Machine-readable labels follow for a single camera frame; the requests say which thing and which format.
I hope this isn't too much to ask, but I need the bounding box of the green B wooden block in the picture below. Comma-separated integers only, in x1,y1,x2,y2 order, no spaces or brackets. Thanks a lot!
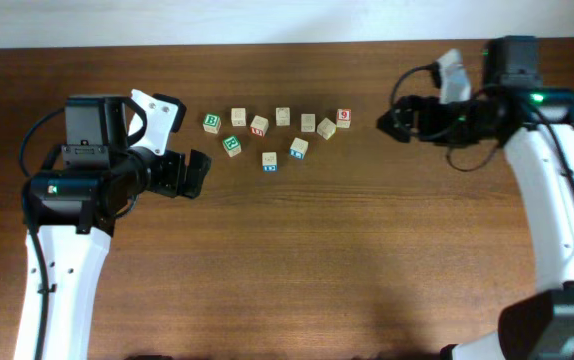
203,113,221,134

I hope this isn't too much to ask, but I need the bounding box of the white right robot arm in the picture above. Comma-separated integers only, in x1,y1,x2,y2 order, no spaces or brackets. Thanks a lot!
377,36,574,359

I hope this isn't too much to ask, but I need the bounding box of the green R wooden block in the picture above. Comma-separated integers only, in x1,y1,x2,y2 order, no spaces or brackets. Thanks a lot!
222,135,242,157

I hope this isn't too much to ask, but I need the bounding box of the yellow edged wooden block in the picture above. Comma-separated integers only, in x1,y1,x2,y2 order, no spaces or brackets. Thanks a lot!
316,118,337,140

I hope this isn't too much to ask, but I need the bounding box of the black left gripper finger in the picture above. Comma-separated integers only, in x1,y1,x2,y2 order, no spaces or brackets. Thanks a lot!
179,172,205,199
187,149,212,176

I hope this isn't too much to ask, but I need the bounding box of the red I wooden block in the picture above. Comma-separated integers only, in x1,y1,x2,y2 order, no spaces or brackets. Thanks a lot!
301,114,316,133

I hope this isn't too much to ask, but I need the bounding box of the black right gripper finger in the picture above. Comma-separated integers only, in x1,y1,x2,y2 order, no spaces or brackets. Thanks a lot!
377,104,410,128
377,122,411,143

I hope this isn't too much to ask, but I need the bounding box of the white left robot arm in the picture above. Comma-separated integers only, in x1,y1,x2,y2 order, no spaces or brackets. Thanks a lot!
14,90,211,359

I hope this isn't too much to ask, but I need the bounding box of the red U wooden block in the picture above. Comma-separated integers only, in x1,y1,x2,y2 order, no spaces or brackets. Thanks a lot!
250,115,269,137

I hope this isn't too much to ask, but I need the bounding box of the blue lettered wooden block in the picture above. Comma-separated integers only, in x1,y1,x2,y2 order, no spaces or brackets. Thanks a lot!
262,152,278,172

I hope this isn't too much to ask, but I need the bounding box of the plain wooden block number five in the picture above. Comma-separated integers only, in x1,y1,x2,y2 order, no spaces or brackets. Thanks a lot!
231,108,246,127

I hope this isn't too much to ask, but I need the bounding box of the red A wooden block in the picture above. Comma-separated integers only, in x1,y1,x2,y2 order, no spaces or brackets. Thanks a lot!
275,107,291,127

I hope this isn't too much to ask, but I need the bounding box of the blue edged wooden block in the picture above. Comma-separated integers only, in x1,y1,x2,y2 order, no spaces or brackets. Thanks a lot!
289,137,309,160

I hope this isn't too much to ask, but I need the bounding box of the red nine wooden block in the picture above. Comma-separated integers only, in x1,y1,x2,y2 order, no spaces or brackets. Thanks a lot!
336,109,352,128

